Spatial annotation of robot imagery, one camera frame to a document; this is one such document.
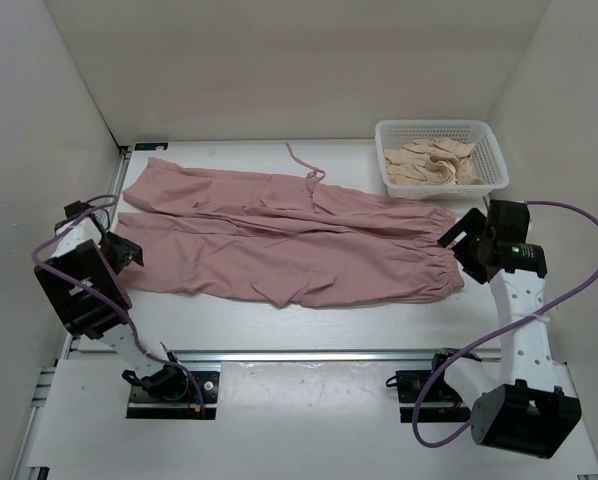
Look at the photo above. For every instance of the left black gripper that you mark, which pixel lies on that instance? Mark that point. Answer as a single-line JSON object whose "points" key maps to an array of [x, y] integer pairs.
{"points": [[123, 253]]}

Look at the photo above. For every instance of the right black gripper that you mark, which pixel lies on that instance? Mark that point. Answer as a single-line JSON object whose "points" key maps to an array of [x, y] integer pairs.
{"points": [[473, 219]]}

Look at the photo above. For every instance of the pink trousers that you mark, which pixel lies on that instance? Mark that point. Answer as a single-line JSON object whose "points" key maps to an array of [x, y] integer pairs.
{"points": [[283, 239]]}

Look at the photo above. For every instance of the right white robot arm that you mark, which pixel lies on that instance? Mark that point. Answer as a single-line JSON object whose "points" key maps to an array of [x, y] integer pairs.
{"points": [[525, 409]]}

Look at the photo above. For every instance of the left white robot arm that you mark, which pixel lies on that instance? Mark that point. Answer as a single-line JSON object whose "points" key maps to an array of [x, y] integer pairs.
{"points": [[78, 271]]}

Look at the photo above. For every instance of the beige trousers in basket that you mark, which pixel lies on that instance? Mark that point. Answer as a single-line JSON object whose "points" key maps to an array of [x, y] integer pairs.
{"points": [[436, 162]]}

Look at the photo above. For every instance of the white plastic basket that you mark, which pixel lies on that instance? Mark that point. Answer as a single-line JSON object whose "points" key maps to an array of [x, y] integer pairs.
{"points": [[488, 161]]}

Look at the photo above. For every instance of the front aluminium rail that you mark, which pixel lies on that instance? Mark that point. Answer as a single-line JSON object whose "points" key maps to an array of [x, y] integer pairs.
{"points": [[309, 356]]}

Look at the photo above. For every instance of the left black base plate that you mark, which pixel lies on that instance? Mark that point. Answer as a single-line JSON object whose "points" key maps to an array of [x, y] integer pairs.
{"points": [[194, 395]]}

